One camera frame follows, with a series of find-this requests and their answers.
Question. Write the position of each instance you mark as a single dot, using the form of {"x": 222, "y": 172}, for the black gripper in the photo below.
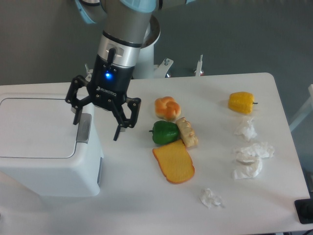
{"x": 107, "y": 83}

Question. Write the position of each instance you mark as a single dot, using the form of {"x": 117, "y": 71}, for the white trash can lid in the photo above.
{"x": 36, "y": 128}

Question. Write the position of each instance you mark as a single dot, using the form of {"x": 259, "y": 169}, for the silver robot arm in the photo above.
{"x": 121, "y": 41}

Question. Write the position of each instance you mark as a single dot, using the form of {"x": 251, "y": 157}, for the white trash can body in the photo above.
{"x": 75, "y": 176}

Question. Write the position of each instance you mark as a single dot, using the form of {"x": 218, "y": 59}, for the knotted bread roll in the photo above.
{"x": 167, "y": 109}

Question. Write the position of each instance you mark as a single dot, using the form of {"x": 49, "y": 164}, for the green bell pepper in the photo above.
{"x": 164, "y": 132}

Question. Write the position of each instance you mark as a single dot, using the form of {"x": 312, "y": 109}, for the beige pastry piece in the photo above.
{"x": 187, "y": 133}

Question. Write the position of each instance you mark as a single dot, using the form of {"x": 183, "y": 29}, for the orange toast slice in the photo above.
{"x": 175, "y": 162}

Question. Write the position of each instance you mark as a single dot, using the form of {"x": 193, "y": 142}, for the yellow bell pepper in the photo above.
{"x": 241, "y": 102}

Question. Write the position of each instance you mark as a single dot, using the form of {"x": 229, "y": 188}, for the small crumpled white tissue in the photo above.
{"x": 209, "y": 199}

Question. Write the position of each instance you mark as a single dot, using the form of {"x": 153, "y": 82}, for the crumpled white tissue top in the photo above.
{"x": 246, "y": 129}

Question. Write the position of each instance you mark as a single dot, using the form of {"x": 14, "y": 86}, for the crumpled white tissue lower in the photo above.
{"x": 247, "y": 168}

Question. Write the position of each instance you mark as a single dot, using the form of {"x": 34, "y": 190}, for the crumpled white tissue middle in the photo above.
{"x": 254, "y": 152}

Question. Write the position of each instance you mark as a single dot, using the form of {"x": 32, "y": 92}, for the black device at edge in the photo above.
{"x": 304, "y": 209}

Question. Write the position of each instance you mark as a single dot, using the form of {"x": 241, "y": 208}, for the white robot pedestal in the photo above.
{"x": 141, "y": 58}

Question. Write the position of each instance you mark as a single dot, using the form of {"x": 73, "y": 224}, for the white frame at right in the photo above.
{"x": 303, "y": 112}

